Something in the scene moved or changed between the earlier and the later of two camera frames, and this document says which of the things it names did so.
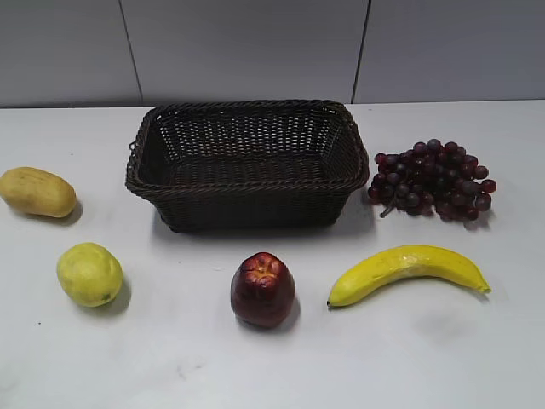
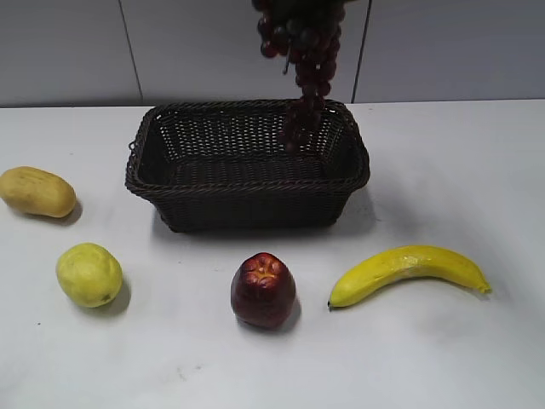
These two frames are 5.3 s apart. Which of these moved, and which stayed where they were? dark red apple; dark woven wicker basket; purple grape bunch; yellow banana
Moved: purple grape bunch
Stayed: dark red apple; yellow banana; dark woven wicker basket
